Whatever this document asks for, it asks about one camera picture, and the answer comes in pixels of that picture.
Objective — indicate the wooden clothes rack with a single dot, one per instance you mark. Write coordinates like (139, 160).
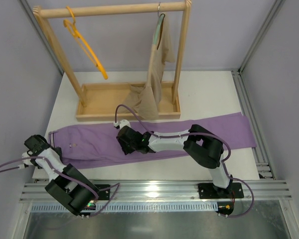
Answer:
(97, 101)

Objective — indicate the orange plastic hanger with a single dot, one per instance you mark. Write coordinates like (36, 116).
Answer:
(81, 41)

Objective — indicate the left aluminium frame post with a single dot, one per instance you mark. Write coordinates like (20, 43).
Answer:
(28, 12)

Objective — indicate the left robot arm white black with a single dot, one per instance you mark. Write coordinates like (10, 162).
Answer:
(67, 185)

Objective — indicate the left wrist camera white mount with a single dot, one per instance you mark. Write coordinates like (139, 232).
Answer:
(23, 164)

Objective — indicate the aluminium mounting rail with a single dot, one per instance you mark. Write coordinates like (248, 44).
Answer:
(138, 190)

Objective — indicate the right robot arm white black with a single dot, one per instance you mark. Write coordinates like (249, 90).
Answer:
(205, 148)

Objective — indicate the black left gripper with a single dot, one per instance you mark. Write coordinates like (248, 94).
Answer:
(33, 142)

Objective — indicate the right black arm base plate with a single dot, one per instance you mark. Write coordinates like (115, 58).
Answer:
(210, 191)

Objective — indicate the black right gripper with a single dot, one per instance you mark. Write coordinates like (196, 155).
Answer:
(124, 139)

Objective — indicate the slotted grey cable duct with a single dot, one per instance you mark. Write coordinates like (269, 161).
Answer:
(140, 207)

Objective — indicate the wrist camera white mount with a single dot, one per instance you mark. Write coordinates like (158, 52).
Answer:
(23, 164)
(121, 124)

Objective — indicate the right aluminium frame post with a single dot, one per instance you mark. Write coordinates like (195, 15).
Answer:
(270, 17)

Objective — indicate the beige trousers on hanger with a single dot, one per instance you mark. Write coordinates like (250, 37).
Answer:
(144, 100)

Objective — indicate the purple trousers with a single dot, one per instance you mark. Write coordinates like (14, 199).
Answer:
(95, 145)

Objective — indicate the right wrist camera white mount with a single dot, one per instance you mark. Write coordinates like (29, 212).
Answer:
(121, 124)

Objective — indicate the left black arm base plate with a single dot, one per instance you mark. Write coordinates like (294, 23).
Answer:
(103, 191)

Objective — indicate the green hanger with metal hook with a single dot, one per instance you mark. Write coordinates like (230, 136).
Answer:
(158, 29)

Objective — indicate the aluminium frame post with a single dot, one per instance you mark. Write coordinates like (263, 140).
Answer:
(270, 17)
(28, 12)

